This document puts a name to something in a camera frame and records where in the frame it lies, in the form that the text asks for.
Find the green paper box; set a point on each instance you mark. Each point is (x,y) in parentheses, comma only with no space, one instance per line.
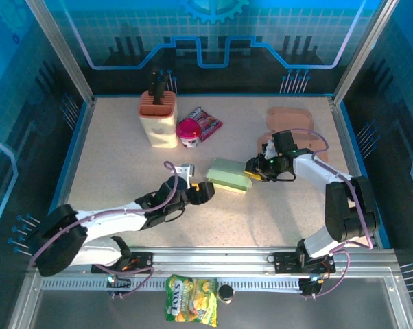
(227,174)

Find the brown paper box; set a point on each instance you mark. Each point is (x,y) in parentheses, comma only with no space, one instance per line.
(289,118)

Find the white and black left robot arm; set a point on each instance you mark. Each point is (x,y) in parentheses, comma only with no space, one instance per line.
(62,240)

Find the pink snack packet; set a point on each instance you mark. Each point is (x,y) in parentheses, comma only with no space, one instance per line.
(210,123)

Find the yogurt cup with pink lid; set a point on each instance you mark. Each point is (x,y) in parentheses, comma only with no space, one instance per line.
(189,132)

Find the beige knife block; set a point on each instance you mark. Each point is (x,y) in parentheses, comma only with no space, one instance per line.
(160,127)

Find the left electronics board with LED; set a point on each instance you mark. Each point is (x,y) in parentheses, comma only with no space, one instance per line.
(119,282)

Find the electronics board with led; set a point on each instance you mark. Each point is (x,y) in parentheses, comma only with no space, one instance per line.
(311,286)
(119,282)

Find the black round knob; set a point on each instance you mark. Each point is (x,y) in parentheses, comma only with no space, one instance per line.
(225,292)

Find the yellow green candy bag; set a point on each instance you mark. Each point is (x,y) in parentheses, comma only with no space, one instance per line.
(192,301)

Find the slotted aluminium strip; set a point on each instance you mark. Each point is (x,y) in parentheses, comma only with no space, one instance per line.
(254,284)

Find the right electronics board with LED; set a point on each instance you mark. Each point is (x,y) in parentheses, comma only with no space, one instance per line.
(311,286)

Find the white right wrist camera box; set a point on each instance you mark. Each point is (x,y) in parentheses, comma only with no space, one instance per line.
(270,148)

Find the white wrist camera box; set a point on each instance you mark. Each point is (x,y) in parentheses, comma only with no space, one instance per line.
(186,171)
(270,148)

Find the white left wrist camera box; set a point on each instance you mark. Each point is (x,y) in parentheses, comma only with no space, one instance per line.
(186,171)

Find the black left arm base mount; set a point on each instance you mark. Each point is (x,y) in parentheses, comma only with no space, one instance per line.
(143,262)

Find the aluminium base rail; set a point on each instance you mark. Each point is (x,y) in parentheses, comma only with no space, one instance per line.
(210,260)

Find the aluminium side rail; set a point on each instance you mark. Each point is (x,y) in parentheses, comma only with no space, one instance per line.
(78,154)
(350,137)

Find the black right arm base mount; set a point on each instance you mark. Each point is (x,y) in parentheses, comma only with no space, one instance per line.
(285,262)

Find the aluminium frame post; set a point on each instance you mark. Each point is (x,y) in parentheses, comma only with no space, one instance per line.
(62,51)
(363,51)

